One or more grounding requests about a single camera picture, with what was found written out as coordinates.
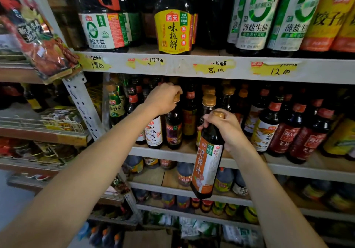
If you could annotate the person's left hand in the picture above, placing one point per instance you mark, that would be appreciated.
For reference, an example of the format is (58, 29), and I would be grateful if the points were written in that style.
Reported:
(162, 98)

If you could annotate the person's left forearm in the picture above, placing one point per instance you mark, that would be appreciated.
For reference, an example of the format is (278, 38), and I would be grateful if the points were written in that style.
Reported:
(69, 189)

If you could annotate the person's right hand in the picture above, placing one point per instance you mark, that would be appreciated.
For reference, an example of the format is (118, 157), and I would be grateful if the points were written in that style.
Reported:
(228, 131)

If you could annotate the white metal shelf rack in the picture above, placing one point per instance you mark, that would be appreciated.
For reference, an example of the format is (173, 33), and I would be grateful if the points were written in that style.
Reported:
(180, 65)

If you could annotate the row of flat tins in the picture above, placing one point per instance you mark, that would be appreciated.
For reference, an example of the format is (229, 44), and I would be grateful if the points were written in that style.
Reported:
(38, 149)

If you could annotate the dark bottle white red-print label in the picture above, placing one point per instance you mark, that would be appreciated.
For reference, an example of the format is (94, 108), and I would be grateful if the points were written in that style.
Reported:
(153, 132)

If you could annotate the red-capped bottle white label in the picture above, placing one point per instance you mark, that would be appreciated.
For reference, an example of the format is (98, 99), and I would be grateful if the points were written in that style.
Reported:
(265, 130)

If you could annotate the row of blue orange-capped bottles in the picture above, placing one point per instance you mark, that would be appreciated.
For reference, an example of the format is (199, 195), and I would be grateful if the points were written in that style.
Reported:
(102, 235)

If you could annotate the row of squat sauce bottles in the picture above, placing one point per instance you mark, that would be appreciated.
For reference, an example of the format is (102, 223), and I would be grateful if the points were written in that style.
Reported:
(184, 173)

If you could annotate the yellow price label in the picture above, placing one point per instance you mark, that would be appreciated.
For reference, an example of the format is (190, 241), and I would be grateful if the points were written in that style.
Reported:
(93, 63)
(213, 67)
(273, 69)
(144, 62)

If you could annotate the bottle yellow green label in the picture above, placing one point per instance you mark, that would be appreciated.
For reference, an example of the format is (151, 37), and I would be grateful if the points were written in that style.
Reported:
(341, 138)

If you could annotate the small bottle green label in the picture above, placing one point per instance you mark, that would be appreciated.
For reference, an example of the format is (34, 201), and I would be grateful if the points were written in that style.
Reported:
(116, 107)

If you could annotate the person's left fingers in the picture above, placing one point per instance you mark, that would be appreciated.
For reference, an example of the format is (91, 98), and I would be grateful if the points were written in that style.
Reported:
(175, 91)

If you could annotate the dark bottle red yellow label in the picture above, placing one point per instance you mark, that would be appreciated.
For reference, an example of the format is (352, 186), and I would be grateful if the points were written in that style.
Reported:
(189, 114)

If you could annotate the hanging red snack packet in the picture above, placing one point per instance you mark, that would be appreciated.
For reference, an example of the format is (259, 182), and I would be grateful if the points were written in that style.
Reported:
(41, 48)

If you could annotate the gold-capped dark bottle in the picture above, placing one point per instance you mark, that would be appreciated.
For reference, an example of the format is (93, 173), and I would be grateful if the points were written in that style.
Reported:
(208, 102)

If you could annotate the person's right fingers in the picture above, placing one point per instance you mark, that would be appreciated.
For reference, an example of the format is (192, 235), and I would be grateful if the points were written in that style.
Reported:
(206, 120)

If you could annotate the dark bottle purple label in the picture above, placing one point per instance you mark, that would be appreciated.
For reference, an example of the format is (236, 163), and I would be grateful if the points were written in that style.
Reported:
(174, 128)

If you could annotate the red-capped bottle red label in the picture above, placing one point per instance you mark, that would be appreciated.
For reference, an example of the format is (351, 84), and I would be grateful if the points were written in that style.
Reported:
(307, 141)
(285, 134)

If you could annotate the wooden side shelf unit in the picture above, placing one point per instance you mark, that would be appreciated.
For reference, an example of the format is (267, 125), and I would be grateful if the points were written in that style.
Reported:
(41, 137)

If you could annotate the dark bottles behind jug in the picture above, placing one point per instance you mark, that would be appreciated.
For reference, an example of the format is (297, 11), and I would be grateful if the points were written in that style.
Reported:
(138, 6)

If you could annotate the dark bottle orange white label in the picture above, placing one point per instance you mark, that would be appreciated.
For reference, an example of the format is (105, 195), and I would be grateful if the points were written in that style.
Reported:
(206, 164)

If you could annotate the tall bottle green white label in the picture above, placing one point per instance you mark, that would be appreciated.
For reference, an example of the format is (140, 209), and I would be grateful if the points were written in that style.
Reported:
(256, 17)
(294, 17)
(235, 20)

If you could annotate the large jug white green label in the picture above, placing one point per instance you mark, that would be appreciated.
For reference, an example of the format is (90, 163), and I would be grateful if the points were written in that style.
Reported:
(104, 28)

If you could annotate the pile of white green packets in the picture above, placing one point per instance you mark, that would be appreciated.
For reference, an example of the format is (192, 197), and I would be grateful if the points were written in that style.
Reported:
(205, 228)

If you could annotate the person's right forearm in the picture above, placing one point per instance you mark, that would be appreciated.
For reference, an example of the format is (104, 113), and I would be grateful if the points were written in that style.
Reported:
(271, 200)

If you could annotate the tall bottle orange yellow label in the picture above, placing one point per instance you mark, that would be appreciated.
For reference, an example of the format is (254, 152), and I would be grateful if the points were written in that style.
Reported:
(345, 37)
(324, 20)

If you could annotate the row of dark sauce bottles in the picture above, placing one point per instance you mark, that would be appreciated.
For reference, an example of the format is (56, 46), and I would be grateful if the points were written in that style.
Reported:
(235, 98)

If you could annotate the row of small jars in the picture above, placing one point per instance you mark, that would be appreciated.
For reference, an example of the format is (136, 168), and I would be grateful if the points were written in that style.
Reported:
(219, 207)

